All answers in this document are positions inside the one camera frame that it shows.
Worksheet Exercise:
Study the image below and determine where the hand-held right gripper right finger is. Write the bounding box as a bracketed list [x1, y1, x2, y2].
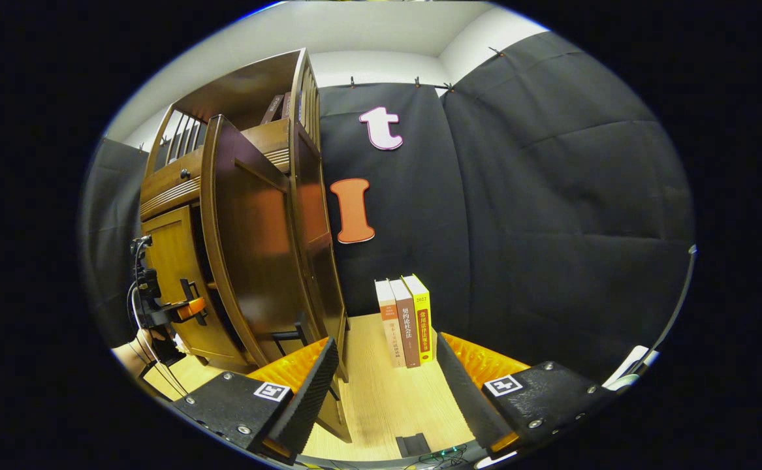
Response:
[436, 332, 618, 454]

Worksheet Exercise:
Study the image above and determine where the wooden ribbed cabinet drawer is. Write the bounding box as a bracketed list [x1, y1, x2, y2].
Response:
[139, 121, 291, 223]

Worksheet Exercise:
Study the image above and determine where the white cable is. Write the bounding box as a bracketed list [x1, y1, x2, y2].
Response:
[130, 286, 189, 398]

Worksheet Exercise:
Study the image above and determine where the brown spine book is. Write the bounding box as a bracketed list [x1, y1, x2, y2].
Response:
[389, 278, 421, 369]

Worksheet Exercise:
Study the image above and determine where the white flat object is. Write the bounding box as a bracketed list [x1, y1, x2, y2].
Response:
[606, 345, 659, 391]

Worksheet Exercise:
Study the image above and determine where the wooden shoe cabinet door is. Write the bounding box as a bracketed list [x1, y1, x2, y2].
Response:
[201, 114, 354, 445]
[141, 204, 221, 360]

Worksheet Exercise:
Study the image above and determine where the black backdrop cloth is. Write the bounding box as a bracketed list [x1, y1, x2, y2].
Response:
[80, 29, 696, 386]

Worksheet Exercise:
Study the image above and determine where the wooden double-door shoe cabinet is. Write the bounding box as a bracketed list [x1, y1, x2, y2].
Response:
[139, 47, 354, 445]

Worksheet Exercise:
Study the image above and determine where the thin grey cable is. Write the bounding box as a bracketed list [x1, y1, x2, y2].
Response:
[642, 245, 699, 368]

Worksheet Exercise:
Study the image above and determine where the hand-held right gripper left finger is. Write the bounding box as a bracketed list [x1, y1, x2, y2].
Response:
[170, 336, 341, 465]

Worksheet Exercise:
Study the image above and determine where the yellow book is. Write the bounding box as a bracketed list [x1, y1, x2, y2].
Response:
[402, 274, 434, 364]

